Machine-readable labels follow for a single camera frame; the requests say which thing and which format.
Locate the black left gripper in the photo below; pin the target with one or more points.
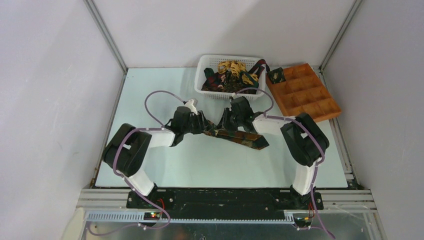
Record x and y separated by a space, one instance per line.
201 120

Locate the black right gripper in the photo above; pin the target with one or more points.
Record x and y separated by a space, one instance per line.
225 124

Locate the dark floral patterned tie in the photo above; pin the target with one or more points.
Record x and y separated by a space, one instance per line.
251 140

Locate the white plastic mesh basket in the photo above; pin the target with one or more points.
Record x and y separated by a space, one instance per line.
212 61

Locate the orange compartment tray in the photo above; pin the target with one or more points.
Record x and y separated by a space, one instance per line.
303 92

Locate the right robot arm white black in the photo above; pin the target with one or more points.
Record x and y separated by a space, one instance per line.
306 142

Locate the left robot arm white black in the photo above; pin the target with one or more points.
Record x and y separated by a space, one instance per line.
127 149

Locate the brown dark patterned tie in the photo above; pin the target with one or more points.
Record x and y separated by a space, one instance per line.
222 84

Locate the green navy plaid tie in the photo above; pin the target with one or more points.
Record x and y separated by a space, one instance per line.
210 72

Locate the red navy striped tie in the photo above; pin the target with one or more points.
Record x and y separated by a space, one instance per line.
260 67

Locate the rolled dark patterned tie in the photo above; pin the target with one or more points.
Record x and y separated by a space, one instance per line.
276 76

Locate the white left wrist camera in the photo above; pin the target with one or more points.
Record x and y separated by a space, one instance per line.
191 104

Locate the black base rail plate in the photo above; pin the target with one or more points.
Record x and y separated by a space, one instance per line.
232 203

